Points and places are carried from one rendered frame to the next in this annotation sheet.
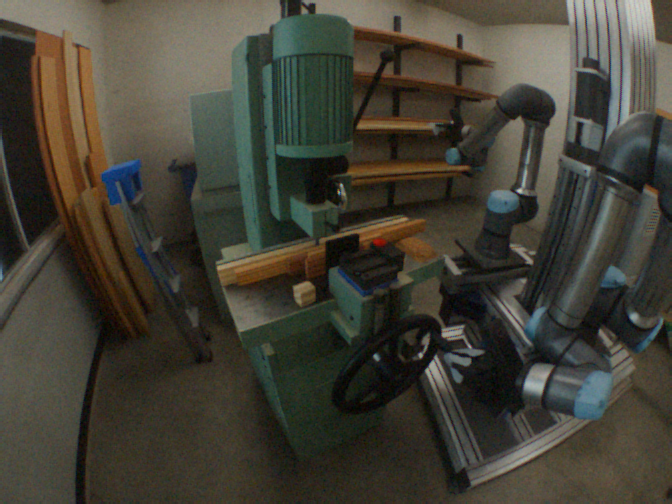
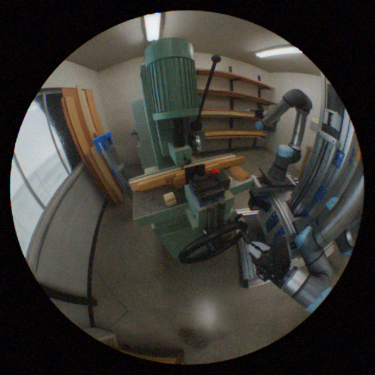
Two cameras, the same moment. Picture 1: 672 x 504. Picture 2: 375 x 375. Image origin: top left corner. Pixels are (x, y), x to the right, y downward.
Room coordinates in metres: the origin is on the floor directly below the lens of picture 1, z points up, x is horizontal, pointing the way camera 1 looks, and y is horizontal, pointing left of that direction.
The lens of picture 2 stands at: (0.22, -0.07, 1.23)
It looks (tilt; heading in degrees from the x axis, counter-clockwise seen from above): 41 degrees down; 14
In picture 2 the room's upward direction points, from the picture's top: 6 degrees counter-clockwise
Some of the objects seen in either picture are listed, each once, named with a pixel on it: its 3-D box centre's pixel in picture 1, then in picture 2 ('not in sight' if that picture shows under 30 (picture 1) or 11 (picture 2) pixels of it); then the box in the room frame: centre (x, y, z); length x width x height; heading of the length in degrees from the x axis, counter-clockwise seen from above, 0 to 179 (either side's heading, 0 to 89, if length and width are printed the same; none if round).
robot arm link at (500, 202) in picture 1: (502, 210); (283, 155); (0.87, -0.61, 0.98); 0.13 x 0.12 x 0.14; 112
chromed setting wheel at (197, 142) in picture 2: (334, 197); (195, 143); (0.84, 0.01, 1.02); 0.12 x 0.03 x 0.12; 30
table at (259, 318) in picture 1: (349, 286); (199, 193); (0.59, -0.03, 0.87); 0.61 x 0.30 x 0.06; 120
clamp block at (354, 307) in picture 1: (369, 290); (207, 199); (0.52, -0.08, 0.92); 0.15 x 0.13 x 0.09; 120
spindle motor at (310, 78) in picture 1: (313, 86); (171, 80); (0.67, 0.05, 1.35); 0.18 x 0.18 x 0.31
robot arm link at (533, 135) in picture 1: (530, 156); (299, 129); (0.92, -0.73, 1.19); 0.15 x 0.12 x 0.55; 112
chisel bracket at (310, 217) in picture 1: (313, 215); (179, 153); (0.69, 0.06, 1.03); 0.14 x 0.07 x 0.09; 30
